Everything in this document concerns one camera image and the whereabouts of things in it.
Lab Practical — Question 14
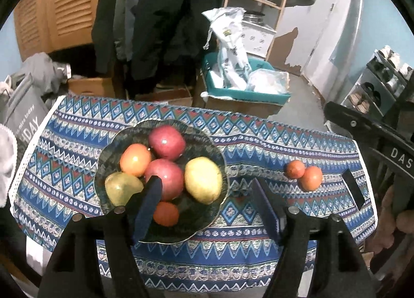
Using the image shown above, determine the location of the green pear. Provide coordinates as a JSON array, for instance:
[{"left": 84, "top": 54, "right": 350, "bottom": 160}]
[{"left": 104, "top": 172, "right": 144, "bottom": 207}]

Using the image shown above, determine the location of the wooden louvered door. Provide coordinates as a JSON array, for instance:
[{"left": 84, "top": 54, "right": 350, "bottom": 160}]
[
  {"left": 13, "top": 0, "right": 53, "bottom": 59},
  {"left": 45, "top": 0, "right": 110, "bottom": 50}
]

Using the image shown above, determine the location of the white printed storage box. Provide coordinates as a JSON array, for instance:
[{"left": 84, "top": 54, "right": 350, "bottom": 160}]
[{"left": 241, "top": 22, "right": 276, "bottom": 57}]

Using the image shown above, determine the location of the teal plastic bin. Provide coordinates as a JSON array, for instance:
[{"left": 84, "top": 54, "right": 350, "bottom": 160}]
[{"left": 201, "top": 52, "right": 292, "bottom": 105}]

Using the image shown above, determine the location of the white printed plastic bag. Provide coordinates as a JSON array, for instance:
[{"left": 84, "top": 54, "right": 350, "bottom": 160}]
[{"left": 202, "top": 7, "right": 252, "bottom": 90}]

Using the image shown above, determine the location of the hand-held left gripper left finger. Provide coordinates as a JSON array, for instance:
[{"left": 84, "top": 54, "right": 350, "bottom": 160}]
[{"left": 38, "top": 176, "right": 163, "bottom": 298}]

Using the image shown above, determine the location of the grey hanging jacket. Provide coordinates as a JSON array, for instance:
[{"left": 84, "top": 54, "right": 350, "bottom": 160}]
[{"left": 116, "top": 0, "right": 147, "bottom": 56}]

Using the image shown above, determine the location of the white door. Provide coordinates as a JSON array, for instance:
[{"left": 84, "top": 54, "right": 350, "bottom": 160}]
[{"left": 304, "top": 0, "right": 367, "bottom": 83}]

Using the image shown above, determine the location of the large orange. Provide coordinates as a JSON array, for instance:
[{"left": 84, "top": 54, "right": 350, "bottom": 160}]
[{"left": 120, "top": 143, "right": 152, "bottom": 178}]

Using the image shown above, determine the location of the dark glass fruit bowl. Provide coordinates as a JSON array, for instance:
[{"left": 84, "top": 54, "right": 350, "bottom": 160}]
[{"left": 95, "top": 119, "right": 230, "bottom": 244}]

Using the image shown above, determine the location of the person's right hand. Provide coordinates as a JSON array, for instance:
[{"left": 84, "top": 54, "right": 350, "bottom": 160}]
[{"left": 369, "top": 186, "right": 414, "bottom": 254}]

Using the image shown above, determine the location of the dark green hanging jacket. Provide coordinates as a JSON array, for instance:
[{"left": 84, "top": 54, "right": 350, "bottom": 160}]
[{"left": 91, "top": 0, "right": 130, "bottom": 74}]

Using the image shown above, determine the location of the small cardboard box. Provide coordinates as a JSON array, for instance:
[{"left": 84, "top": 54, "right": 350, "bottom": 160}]
[{"left": 67, "top": 77, "right": 116, "bottom": 96}]

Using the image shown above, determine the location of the clear plastic bag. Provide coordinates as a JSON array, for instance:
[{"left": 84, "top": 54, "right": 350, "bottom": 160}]
[{"left": 246, "top": 70, "right": 290, "bottom": 95}]

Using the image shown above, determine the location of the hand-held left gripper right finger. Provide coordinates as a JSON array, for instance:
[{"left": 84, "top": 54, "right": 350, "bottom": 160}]
[{"left": 252, "top": 178, "right": 377, "bottom": 298}]

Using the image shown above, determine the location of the small tangerine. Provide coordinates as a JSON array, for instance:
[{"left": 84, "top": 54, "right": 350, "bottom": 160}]
[
  {"left": 284, "top": 160, "right": 305, "bottom": 179},
  {"left": 298, "top": 166, "right": 323, "bottom": 192},
  {"left": 153, "top": 202, "right": 180, "bottom": 226}
]

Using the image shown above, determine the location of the black hanging jacket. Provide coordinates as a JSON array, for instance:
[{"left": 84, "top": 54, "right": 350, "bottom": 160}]
[{"left": 131, "top": 0, "right": 224, "bottom": 83}]

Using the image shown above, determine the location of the grey printed bag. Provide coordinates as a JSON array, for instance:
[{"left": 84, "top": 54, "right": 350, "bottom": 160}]
[{"left": 5, "top": 72, "right": 49, "bottom": 139}]

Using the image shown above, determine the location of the red apple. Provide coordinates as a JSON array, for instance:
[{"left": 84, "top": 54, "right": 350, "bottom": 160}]
[
  {"left": 144, "top": 159, "right": 185, "bottom": 202},
  {"left": 149, "top": 124, "right": 186, "bottom": 161}
]

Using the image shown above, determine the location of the wooden shelf rack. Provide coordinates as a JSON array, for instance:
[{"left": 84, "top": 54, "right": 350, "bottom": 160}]
[{"left": 223, "top": 0, "right": 296, "bottom": 59}]

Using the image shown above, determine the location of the white shoe rack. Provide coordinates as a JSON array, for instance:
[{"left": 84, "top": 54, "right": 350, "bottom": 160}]
[{"left": 341, "top": 46, "right": 414, "bottom": 121}]

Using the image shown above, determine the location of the large cardboard box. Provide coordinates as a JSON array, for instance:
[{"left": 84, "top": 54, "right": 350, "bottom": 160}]
[{"left": 194, "top": 68, "right": 285, "bottom": 119}]

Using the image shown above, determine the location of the flat cardboard box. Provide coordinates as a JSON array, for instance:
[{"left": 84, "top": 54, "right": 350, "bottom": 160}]
[{"left": 136, "top": 88, "right": 195, "bottom": 107}]

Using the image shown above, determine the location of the blue patterned tablecloth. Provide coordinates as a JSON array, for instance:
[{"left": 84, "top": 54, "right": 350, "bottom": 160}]
[{"left": 8, "top": 94, "right": 379, "bottom": 292}]

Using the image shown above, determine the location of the yellow pear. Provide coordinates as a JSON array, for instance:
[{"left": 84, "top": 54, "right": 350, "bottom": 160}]
[{"left": 184, "top": 157, "right": 224, "bottom": 205}]

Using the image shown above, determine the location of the black rectangular block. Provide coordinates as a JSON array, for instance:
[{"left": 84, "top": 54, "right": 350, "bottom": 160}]
[{"left": 342, "top": 169, "right": 366, "bottom": 211}]

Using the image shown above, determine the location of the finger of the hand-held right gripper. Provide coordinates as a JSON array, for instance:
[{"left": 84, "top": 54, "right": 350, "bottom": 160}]
[
  {"left": 364, "top": 146, "right": 399, "bottom": 170},
  {"left": 324, "top": 100, "right": 389, "bottom": 144}
]

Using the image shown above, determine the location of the white fleece cloth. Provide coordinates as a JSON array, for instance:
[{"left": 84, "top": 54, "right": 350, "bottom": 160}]
[{"left": 0, "top": 125, "right": 18, "bottom": 208}]

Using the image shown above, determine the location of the grey crumpled garment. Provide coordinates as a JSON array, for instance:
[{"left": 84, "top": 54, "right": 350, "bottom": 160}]
[{"left": 19, "top": 52, "right": 72, "bottom": 98}]

